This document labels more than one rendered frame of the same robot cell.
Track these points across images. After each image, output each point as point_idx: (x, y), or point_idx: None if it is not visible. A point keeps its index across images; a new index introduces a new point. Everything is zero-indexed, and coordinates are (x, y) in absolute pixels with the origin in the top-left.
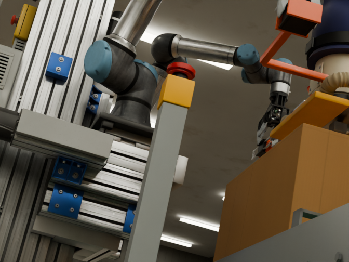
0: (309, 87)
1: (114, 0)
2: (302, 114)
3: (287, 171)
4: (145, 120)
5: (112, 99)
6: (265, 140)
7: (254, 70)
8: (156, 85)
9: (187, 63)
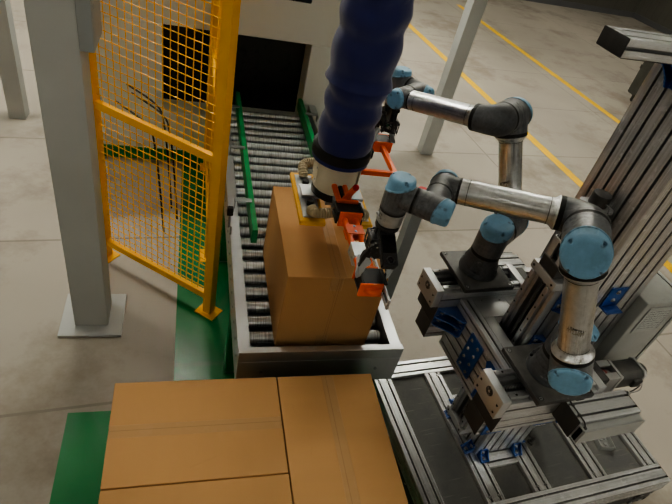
0: (358, 180)
1: (587, 177)
2: None
3: None
4: (465, 252)
5: (531, 269)
6: (379, 268)
7: None
8: (479, 230)
9: (564, 243)
